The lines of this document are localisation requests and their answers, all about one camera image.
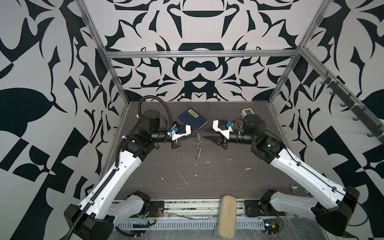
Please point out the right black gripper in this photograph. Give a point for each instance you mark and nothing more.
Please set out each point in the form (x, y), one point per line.
(221, 141)

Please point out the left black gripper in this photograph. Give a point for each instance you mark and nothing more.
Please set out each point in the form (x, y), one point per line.
(175, 142)

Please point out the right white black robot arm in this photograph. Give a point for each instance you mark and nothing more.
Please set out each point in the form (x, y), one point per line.
(331, 205)

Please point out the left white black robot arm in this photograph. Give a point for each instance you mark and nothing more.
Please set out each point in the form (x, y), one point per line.
(95, 218)

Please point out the blue book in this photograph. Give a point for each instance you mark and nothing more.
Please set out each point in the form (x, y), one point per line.
(193, 118)

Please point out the white digital clock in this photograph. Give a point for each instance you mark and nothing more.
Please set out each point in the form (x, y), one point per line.
(245, 112)

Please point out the small silver round object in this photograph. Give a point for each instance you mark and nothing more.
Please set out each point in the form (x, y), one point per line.
(294, 189)

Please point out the beige pencil case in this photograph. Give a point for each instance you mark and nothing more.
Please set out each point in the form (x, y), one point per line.
(227, 219)

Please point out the small circuit board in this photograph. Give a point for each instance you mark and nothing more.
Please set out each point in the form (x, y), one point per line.
(273, 226)

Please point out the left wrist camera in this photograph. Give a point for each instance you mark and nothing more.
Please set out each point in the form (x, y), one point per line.
(180, 130)

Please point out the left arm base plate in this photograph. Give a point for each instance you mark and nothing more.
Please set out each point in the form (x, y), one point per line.
(156, 209)

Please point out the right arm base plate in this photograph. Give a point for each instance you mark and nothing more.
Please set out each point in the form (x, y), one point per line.
(256, 208)

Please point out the wall hook rack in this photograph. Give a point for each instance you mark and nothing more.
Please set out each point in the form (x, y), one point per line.
(351, 103)

